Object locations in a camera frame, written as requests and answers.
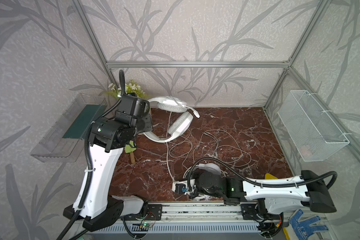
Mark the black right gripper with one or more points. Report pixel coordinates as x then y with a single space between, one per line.
189 188

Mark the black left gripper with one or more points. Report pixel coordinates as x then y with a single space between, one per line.
145 124

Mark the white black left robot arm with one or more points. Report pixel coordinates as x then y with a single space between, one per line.
74 212

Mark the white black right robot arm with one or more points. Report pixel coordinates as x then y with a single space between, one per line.
306 190

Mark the artificial green white plant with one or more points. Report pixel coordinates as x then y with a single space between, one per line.
131 87

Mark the green trowel wooden handle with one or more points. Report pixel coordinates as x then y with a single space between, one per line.
129 149

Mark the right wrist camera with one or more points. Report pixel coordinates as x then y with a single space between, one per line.
180 187

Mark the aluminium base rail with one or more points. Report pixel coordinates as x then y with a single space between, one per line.
192 218

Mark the aluminium frame crossbar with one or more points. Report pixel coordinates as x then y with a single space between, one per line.
195 64

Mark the clear plastic wall shelf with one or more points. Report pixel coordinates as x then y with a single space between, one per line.
64 142

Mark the white wire mesh basket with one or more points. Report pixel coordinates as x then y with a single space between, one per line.
313 131

